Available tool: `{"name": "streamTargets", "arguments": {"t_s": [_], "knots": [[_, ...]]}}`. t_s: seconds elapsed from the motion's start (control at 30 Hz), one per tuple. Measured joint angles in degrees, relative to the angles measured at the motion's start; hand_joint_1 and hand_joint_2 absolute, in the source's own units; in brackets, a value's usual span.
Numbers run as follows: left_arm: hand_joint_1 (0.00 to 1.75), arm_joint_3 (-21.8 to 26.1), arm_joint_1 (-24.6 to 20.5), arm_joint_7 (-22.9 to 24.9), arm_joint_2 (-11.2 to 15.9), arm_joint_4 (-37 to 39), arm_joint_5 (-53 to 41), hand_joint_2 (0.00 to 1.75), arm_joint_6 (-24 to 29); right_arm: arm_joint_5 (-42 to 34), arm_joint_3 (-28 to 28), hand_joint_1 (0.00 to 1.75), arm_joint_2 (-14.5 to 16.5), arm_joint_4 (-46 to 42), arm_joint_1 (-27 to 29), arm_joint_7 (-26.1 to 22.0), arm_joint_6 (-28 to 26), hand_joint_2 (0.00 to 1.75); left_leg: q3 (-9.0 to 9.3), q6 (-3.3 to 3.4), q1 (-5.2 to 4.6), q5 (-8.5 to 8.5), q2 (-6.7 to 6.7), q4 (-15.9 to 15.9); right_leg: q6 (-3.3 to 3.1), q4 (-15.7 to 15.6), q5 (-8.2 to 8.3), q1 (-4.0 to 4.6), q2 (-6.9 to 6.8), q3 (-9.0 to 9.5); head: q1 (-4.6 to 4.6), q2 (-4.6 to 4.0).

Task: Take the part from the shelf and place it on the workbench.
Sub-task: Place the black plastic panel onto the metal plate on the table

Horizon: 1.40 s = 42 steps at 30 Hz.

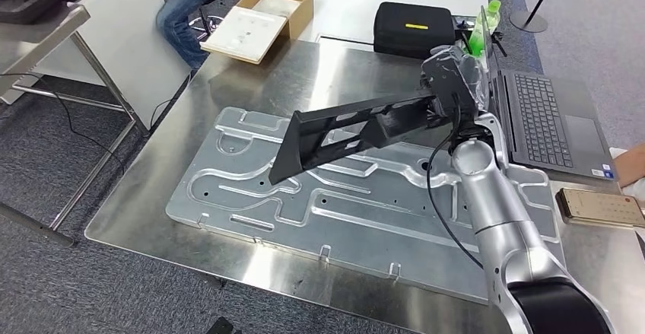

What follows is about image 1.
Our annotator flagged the gold flat remote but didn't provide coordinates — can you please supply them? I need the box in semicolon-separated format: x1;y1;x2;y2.
554;186;645;231

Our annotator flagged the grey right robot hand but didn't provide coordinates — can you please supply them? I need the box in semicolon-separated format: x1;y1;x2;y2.
421;44;492;131

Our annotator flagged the green plastic bottle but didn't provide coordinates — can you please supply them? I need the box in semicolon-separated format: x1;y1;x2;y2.
467;0;503;56

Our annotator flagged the thin black pole stand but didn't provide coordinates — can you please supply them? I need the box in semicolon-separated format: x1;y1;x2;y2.
510;0;564;34

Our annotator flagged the stamped aluminium panel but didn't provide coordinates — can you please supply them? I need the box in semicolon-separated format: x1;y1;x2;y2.
165;106;565;305

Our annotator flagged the black plastic frame part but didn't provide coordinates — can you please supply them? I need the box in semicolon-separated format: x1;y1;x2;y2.
268;94;440;186

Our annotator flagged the white-faced board tray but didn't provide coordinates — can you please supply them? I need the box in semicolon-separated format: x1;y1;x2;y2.
199;5;289;65

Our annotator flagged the person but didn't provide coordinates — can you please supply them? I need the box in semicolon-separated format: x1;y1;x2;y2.
106;0;226;69

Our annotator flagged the black zip case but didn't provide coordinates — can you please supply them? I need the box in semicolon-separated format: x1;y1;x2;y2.
373;1;458;61

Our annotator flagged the white table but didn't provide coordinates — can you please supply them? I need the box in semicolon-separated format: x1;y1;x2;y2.
264;0;490;46

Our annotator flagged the white side panel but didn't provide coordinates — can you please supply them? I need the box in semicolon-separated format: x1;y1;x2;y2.
75;0;193;132

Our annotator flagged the grey laptop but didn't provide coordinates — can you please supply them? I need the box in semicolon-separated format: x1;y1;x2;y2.
478;6;619;182

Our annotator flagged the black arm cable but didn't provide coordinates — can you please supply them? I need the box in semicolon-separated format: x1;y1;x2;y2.
425;92;485;269

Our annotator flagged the cardboard box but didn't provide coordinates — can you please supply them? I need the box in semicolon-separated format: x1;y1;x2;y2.
235;0;315;41

